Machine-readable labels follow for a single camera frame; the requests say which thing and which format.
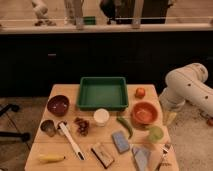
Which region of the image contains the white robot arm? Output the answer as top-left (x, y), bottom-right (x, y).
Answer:
top-left (159, 63), bottom-right (213, 126)

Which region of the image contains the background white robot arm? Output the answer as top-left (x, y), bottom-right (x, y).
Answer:
top-left (31, 0), bottom-right (56, 26)

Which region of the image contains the green plastic cup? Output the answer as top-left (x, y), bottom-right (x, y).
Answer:
top-left (148, 126), bottom-right (164, 143)

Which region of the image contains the white cup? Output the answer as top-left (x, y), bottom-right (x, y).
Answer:
top-left (93, 109), bottom-right (109, 126)

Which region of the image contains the metal cup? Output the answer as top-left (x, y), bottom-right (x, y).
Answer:
top-left (40, 120), bottom-right (56, 137)

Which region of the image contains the orange bowl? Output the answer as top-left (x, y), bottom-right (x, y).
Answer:
top-left (131, 101), bottom-right (158, 125)

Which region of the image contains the metal fork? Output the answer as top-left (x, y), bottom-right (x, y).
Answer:
top-left (157, 143), bottom-right (172, 170)

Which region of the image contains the blue grey cloth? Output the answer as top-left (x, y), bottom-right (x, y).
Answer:
top-left (132, 146), bottom-right (151, 171)

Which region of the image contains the blue sponge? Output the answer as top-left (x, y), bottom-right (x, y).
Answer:
top-left (111, 131), bottom-right (130, 154)

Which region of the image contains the green plastic tray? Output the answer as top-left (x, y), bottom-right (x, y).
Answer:
top-left (76, 77), bottom-right (129, 111)

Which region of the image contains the wooden block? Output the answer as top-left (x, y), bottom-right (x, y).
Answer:
top-left (91, 143), bottom-right (114, 169)

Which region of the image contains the brown dried food pile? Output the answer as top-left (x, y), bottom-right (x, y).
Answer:
top-left (74, 117), bottom-right (90, 136)

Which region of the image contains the dark red bowl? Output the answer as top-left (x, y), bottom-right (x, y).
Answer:
top-left (47, 95), bottom-right (69, 117)

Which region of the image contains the yellow banana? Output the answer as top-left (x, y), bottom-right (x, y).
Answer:
top-left (37, 154), bottom-right (66, 163)

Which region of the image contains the small green box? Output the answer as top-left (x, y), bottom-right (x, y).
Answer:
top-left (84, 16), bottom-right (96, 25)

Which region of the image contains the black chair base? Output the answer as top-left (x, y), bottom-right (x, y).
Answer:
top-left (0, 103), bottom-right (32, 143)

